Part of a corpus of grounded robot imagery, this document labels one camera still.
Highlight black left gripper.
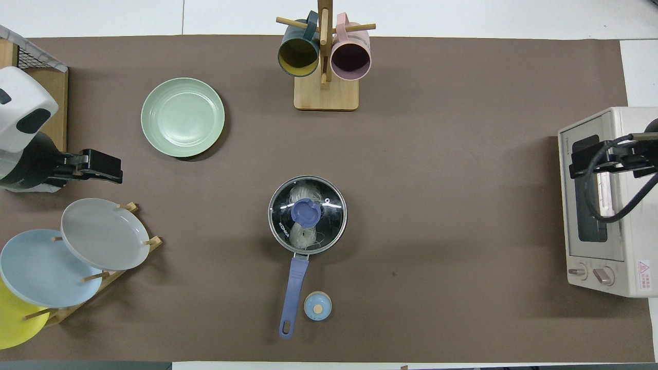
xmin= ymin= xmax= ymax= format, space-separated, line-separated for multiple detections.
xmin=59 ymin=149 xmax=124 ymax=184

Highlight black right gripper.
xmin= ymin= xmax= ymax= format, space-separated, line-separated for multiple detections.
xmin=570 ymin=135 xmax=649 ymax=178

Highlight glass pot lid blue knob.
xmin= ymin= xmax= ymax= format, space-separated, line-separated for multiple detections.
xmin=268 ymin=176 xmax=348 ymax=255

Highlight white vermicelli bundle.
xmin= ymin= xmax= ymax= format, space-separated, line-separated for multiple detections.
xmin=287 ymin=184 xmax=331 ymax=248

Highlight grey plate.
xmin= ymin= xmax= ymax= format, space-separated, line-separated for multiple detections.
xmin=61 ymin=198 xmax=151 ymax=271

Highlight light green plate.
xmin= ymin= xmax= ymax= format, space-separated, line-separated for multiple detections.
xmin=141 ymin=78 xmax=226 ymax=158

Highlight light blue plate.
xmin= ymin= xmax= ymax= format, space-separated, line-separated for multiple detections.
xmin=0 ymin=229 xmax=103 ymax=308

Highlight wooden plate rack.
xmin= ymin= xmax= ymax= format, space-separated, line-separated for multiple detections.
xmin=23 ymin=202 xmax=163 ymax=325

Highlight yellow plate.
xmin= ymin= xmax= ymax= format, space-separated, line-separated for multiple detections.
xmin=0 ymin=277 xmax=50 ymax=350

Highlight beige toaster oven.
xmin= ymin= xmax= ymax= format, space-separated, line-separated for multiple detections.
xmin=558 ymin=107 xmax=658 ymax=298

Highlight brown table mat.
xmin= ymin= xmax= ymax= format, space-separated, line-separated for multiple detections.
xmin=0 ymin=35 xmax=654 ymax=363

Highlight dark teal mug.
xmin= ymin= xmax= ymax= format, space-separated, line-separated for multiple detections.
xmin=278 ymin=11 xmax=320 ymax=78

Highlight wooden mug tree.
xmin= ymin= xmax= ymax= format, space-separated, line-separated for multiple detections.
xmin=276 ymin=0 xmax=376 ymax=111

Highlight pink mug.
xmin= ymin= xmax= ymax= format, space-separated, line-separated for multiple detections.
xmin=331 ymin=13 xmax=372 ymax=81

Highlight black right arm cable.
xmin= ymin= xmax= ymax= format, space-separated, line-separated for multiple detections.
xmin=583 ymin=131 xmax=658 ymax=223

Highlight wooden wire mesh shelf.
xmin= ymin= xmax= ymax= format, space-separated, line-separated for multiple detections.
xmin=0 ymin=25 xmax=69 ymax=193

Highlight black pot purple handle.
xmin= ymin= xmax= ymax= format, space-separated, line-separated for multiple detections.
xmin=268 ymin=176 xmax=349 ymax=339

